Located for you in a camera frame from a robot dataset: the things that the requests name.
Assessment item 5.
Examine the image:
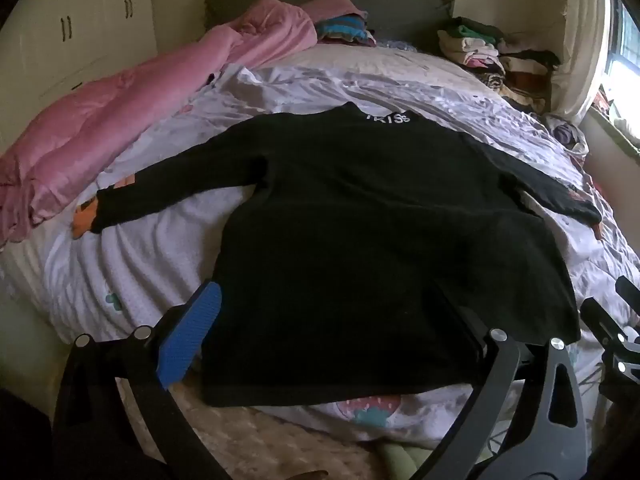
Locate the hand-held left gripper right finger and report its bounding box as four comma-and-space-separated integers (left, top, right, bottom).
417, 282, 593, 480

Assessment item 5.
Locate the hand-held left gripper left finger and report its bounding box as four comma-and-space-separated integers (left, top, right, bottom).
52, 281, 231, 480

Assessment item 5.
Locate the pink pillow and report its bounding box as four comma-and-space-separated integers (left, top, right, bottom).
299, 0, 368, 18

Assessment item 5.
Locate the light green cloth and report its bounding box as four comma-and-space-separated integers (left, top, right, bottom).
382, 442, 451, 480

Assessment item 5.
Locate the window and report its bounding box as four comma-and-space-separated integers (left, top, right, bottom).
602, 0, 640, 91

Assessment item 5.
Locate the beige fluffy rug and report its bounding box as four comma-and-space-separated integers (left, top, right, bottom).
112, 375, 396, 480

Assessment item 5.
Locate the cream curtain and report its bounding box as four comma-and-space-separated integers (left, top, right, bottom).
550, 0, 613, 126

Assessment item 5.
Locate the grey headboard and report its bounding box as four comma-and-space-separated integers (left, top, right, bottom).
202, 0, 456, 53

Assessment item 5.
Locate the cluttered window sill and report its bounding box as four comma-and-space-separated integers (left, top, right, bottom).
585, 85, 640, 156

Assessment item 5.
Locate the white wardrobe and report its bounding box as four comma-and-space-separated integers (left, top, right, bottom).
0, 0, 156, 106

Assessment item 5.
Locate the white bag of clothes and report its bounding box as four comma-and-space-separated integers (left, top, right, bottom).
542, 112, 591, 156

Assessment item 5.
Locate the black t-shirt with orange patches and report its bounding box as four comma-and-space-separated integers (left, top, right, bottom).
95, 101, 603, 408

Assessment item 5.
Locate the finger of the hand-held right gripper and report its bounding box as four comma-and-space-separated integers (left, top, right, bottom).
616, 275, 640, 311
580, 297, 628, 356

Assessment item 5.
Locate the pink quilt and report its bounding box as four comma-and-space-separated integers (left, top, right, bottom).
0, 0, 318, 248

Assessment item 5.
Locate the teal striped folded cloth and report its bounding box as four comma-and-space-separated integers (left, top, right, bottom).
315, 15, 376, 46

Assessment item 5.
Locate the printed white duvet cover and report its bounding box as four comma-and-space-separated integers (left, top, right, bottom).
0, 62, 640, 448

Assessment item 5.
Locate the pile of folded clothes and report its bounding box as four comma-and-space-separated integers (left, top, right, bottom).
437, 16, 561, 111

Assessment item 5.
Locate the light blue ruffled cloth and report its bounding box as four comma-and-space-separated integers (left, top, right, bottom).
372, 39, 418, 53

